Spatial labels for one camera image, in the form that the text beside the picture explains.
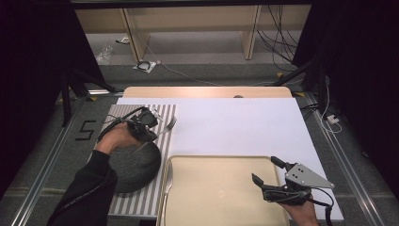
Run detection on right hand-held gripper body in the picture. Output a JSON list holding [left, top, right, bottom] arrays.
[[261, 162, 336, 207]]

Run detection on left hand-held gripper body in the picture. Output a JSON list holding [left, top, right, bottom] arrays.
[[126, 106, 165, 143]]

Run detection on silver fork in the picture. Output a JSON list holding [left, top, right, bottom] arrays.
[[134, 116, 178, 153]]

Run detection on black round plate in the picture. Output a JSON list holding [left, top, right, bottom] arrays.
[[106, 141, 163, 194]]

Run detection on beige plastic tray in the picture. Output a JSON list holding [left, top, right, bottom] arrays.
[[155, 154, 291, 226]]

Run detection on person's left hand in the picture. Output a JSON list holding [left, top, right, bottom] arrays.
[[94, 121, 144, 155]]

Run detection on person's right hand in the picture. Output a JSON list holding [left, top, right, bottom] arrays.
[[279, 195, 320, 226]]

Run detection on white board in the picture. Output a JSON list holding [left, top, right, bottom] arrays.
[[107, 97, 344, 221]]

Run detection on grey white striped placemat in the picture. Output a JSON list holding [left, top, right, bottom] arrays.
[[93, 104, 177, 218]]

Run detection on black metal stand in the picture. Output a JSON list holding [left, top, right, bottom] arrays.
[[60, 66, 118, 127], [272, 56, 329, 116]]

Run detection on clear plastic bag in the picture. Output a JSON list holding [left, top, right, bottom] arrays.
[[95, 45, 114, 66]]

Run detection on black curtain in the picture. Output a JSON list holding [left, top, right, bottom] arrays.
[[291, 0, 399, 190], [0, 0, 108, 200]]

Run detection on right hand-held gripper cable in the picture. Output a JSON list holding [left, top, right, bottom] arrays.
[[309, 186, 335, 226]]

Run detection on aluminium floor rail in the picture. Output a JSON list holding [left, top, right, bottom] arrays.
[[304, 93, 386, 226], [10, 93, 87, 226]]

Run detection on plastic bag with black cable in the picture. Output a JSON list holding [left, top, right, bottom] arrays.
[[133, 59, 157, 74]]

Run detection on white floor cable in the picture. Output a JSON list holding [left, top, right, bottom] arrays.
[[143, 40, 279, 88]]

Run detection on light wooden desk frame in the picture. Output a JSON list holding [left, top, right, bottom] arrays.
[[74, 4, 312, 62]]

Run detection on bundle of black cables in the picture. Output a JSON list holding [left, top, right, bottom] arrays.
[[256, 4, 303, 73]]

